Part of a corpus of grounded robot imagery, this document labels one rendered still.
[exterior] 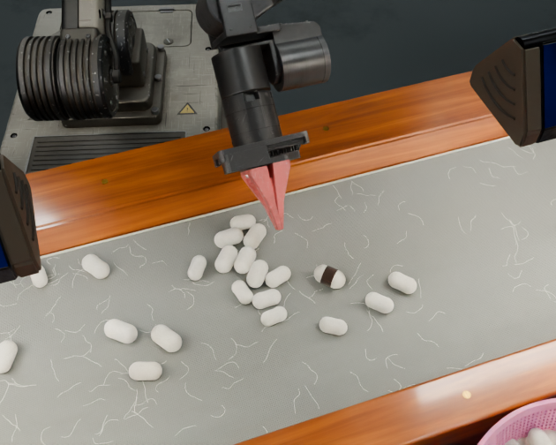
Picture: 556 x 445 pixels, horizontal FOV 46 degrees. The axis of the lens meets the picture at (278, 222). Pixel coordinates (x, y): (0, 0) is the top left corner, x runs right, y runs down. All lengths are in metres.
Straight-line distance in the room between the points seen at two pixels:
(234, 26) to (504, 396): 0.47
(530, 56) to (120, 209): 0.52
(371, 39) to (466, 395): 1.76
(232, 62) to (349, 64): 1.51
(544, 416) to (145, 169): 0.55
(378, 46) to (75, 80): 1.46
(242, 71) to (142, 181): 0.22
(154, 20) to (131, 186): 0.81
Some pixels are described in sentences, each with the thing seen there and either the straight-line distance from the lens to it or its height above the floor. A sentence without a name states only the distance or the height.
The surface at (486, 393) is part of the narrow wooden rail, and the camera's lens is 0.72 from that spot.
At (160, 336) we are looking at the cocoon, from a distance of 0.73.
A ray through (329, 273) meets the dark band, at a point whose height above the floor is 0.76.
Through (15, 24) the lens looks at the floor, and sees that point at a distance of 2.55.
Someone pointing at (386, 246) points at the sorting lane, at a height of 0.74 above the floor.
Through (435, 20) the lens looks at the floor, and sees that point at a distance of 2.46.
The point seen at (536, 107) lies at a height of 1.07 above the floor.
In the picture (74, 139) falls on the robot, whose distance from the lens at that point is 1.35.
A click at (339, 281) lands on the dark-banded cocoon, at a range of 0.76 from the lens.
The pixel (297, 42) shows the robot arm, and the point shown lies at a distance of 0.75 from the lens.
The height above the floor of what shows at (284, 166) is 0.87.
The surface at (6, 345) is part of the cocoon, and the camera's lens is 0.77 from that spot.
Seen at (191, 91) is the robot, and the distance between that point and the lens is 1.40.
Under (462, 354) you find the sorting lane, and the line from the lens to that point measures 0.76.
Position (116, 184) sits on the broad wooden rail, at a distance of 0.85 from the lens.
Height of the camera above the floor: 1.40
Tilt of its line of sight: 53 degrees down
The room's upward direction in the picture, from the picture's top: straight up
